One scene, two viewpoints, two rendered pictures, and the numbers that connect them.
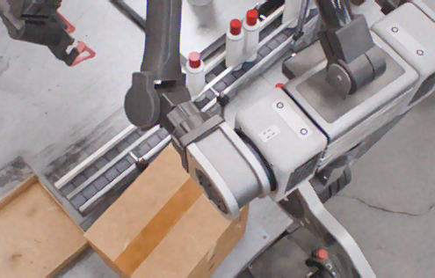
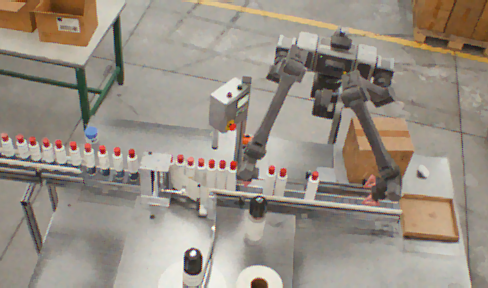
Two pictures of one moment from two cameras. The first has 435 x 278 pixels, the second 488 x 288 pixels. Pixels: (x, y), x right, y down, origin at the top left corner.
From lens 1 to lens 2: 2.90 m
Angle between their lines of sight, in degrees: 65
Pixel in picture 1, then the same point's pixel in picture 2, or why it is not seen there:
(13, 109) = (391, 274)
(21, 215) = (419, 227)
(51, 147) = (387, 243)
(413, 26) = (306, 41)
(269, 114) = (367, 55)
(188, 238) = (382, 124)
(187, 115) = (384, 78)
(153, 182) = not seen: hidden behind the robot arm
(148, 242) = (395, 132)
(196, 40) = (281, 220)
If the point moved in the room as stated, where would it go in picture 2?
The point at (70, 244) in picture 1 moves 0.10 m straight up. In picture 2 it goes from (407, 202) to (413, 190)
